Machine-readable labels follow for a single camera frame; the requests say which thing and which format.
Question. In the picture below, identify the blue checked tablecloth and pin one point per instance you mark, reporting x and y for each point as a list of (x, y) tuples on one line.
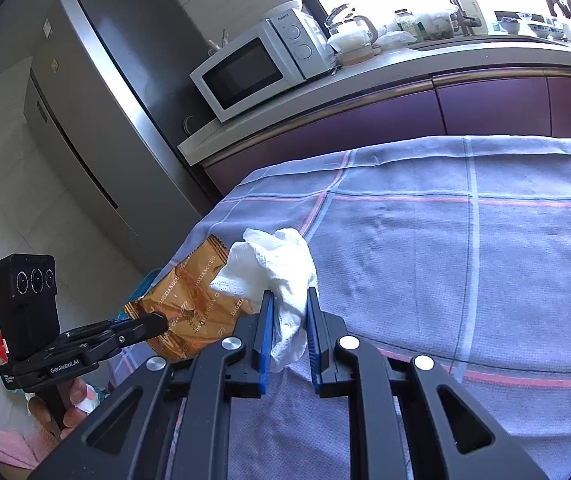
[(440, 270)]

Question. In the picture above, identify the white microwave oven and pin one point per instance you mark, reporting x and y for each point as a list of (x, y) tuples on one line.
[(245, 70)]

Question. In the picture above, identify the white tissue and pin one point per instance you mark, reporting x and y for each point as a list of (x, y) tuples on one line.
[(270, 265)]

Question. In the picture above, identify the white round appliance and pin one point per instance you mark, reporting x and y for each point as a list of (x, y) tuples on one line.
[(285, 9)]

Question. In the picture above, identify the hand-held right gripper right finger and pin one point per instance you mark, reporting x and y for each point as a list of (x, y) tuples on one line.
[(314, 340)]

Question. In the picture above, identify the silver refrigerator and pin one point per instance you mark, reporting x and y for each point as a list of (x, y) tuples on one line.
[(115, 100)]

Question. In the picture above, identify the glass kettle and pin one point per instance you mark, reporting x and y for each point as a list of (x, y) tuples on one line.
[(350, 30)]

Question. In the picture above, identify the white plastic bag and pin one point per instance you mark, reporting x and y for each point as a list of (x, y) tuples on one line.
[(435, 22)]

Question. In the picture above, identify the blue patterned bowl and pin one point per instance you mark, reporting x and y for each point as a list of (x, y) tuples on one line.
[(509, 22)]

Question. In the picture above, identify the golden snack packet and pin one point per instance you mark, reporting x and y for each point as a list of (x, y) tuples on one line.
[(190, 300)]

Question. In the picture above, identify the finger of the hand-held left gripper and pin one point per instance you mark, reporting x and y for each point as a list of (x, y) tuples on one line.
[(100, 329), (143, 327)]

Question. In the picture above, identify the teal plastic bin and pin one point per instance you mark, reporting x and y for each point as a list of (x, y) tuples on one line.
[(146, 286)]

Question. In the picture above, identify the glass jar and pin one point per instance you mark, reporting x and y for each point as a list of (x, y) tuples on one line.
[(405, 21)]

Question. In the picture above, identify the person's left forearm pink sleeve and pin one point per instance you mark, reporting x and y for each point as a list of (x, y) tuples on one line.
[(0, 445)]

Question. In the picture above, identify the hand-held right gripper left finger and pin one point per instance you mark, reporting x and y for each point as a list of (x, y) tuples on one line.
[(267, 340)]

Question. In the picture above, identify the person's left hand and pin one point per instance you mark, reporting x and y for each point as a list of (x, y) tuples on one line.
[(78, 400)]

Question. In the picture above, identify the white detergent bottle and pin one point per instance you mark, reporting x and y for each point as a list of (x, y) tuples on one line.
[(471, 10)]

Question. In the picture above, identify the purple kitchen cabinet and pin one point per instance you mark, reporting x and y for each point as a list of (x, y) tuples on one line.
[(465, 105)]

